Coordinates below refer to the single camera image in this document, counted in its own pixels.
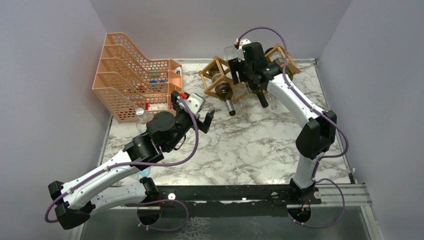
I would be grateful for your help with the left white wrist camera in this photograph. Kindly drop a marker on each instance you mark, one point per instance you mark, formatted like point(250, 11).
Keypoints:
point(194, 102)

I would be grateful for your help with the white packaged item in organizer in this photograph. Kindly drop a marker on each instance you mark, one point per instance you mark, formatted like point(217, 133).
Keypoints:
point(157, 107)

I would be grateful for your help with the orange plastic file organizer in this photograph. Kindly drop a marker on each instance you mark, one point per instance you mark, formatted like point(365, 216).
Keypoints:
point(126, 80)

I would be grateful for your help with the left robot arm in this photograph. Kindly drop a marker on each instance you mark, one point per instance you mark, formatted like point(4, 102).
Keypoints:
point(74, 202)

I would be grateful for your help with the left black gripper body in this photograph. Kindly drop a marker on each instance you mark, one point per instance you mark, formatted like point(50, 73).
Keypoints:
point(190, 122)

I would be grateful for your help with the green wine bottle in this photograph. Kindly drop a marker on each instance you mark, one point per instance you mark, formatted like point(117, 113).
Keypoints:
point(257, 90)
point(277, 58)
point(223, 90)

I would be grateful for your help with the round clear glass bottle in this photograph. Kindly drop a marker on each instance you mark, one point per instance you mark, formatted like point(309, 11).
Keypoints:
point(230, 53)

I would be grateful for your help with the green wine bottle back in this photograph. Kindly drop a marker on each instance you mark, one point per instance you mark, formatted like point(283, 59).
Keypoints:
point(257, 90)

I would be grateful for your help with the wooden wine rack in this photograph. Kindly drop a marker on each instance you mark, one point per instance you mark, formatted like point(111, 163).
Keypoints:
point(240, 91)

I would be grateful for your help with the plastic water bottle blue label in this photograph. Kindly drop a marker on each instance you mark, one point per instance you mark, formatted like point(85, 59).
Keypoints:
point(143, 173)

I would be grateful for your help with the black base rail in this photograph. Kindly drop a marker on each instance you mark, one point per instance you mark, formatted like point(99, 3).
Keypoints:
point(215, 201)

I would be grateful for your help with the green wine bottle front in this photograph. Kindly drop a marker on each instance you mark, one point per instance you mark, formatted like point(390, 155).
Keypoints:
point(277, 58)

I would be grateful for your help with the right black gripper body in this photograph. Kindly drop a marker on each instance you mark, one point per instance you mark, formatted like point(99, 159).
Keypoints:
point(242, 70)

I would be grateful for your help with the small clear bottle silver cap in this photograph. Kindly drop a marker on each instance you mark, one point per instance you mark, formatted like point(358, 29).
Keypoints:
point(143, 118)

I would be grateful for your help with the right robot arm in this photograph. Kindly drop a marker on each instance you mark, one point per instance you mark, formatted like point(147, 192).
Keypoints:
point(317, 126)

